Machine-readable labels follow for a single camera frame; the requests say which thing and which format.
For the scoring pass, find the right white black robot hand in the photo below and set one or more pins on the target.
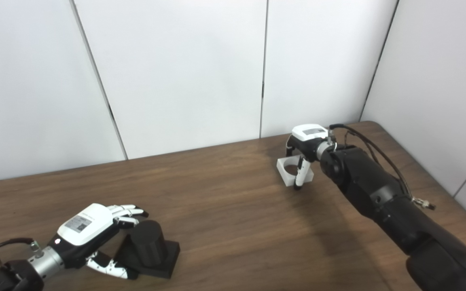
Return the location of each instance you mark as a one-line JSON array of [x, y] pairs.
[[310, 135]]

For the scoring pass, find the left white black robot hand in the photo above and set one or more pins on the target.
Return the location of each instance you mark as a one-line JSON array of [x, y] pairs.
[[85, 226]]

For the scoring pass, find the white square piece with hole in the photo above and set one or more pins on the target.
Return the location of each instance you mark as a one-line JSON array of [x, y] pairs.
[[283, 167]]

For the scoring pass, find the black peg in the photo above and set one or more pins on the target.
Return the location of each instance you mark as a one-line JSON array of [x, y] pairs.
[[152, 246]]

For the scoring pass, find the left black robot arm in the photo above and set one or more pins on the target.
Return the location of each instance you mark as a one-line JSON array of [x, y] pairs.
[[6, 279]]

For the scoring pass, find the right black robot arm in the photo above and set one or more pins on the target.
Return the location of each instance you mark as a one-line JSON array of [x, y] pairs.
[[378, 194]]

